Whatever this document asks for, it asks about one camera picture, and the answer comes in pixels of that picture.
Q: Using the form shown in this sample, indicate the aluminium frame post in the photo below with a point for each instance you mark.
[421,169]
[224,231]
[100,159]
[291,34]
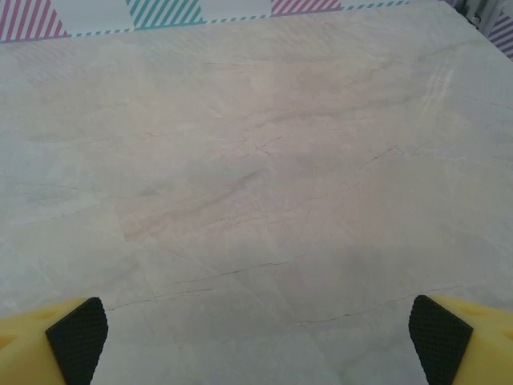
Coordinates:
[481,12]

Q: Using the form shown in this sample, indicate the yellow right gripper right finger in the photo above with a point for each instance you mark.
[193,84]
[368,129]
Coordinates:
[473,349]

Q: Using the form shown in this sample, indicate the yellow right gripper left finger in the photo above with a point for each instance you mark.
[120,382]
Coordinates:
[36,349]

